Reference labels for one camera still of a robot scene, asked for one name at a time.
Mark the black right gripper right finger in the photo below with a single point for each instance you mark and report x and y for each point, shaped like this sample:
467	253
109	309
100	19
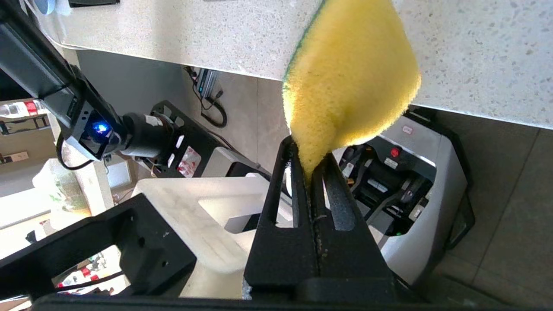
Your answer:
354	268

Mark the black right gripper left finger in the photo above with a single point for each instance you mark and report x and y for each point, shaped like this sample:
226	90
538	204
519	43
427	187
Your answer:
281	259

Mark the yellow green sponge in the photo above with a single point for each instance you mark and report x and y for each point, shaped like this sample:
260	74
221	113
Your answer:
350	86

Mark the teal plastic bowl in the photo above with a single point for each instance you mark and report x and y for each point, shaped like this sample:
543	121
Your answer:
43	5

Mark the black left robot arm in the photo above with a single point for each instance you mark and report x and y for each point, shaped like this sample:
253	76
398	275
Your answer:
65	99

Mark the grey black robot base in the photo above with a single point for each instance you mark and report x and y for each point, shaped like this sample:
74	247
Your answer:
423	172

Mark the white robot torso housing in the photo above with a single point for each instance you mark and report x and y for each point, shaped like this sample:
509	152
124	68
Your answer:
194	216

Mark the black robot chassis panel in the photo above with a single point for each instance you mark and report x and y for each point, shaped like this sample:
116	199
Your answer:
194	142

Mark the white plastic bag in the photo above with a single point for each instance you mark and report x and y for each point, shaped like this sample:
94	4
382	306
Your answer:
60	190

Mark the black induction cooktop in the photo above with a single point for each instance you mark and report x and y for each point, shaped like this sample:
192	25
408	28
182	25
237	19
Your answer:
93	2

